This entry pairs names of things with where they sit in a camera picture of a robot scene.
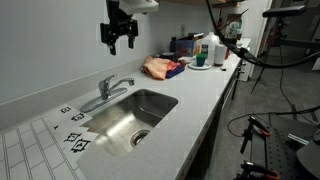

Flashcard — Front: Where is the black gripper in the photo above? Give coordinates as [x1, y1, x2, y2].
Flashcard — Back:
[99, 0, 139, 57]

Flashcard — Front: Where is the chrome tap handle lever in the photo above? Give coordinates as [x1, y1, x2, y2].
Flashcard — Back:
[98, 74, 118, 93]

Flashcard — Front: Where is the grey round robot base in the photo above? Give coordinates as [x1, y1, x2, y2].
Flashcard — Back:
[295, 123, 320, 180]

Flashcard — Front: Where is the peach microfiber cloth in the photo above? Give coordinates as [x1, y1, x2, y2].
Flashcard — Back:
[142, 55, 172, 81]

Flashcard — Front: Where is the chrome faucet spout and base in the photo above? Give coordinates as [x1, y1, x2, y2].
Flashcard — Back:
[79, 77, 136, 114]

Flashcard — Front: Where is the black bowl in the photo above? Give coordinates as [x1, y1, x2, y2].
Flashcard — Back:
[159, 51, 178, 62]

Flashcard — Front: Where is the dark blue bottle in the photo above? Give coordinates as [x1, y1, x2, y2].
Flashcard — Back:
[169, 36, 178, 54]

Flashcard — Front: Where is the orange-red cloth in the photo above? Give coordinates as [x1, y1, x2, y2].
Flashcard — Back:
[166, 60, 181, 73]

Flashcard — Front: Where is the blue cardboard box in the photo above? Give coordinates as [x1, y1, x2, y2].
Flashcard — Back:
[175, 39, 197, 58]

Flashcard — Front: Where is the dark blue cloth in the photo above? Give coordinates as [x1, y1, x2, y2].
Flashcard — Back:
[165, 64, 186, 80]

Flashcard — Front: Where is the white bowl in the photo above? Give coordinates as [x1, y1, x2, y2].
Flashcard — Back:
[178, 55, 197, 64]

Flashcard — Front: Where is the white round plate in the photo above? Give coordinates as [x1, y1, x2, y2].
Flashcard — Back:
[188, 61, 213, 71]

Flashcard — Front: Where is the stainless steel sink basin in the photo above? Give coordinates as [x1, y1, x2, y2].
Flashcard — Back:
[80, 88, 179, 158]

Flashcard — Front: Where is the green plastic cup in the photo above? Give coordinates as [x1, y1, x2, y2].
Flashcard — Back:
[195, 53, 208, 68]

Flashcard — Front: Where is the white plastic gallon jug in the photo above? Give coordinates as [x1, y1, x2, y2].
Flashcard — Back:
[199, 31, 221, 65]

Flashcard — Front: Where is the dark glass bottle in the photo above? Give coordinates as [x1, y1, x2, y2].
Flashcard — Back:
[215, 9, 225, 38]

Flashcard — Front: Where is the framed colourful picture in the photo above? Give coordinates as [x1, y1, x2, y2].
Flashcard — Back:
[225, 13, 243, 40]

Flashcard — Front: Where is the white cabinet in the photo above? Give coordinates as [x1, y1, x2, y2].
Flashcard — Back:
[237, 0, 274, 82]

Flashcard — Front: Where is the red fire extinguisher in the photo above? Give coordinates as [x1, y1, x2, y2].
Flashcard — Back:
[267, 26, 280, 48]

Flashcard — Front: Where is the black perforated robot table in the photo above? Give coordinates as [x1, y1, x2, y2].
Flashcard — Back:
[249, 114, 320, 180]

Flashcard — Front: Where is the thick black robot cable bundle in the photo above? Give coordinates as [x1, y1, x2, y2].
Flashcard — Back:
[205, 0, 320, 70]

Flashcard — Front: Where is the black camera tripod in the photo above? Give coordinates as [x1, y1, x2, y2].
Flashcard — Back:
[250, 16, 294, 95]

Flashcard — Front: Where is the black floor cable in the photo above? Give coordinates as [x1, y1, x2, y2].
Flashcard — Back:
[227, 104, 320, 138]

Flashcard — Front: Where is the black orange-handled clamp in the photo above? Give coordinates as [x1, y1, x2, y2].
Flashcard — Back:
[239, 115, 273, 155]
[234, 160, 280, 180]

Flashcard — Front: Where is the black stereo camera on tripod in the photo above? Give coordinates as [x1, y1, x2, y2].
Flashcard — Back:
[261, 5, 307, 19]

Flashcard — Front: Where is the thin black tripod cable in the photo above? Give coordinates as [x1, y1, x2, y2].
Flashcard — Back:
[278, 66, 320, 126]

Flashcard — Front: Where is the silver metal bracket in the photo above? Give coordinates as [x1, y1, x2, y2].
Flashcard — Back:
[287, 133, 310, 146]

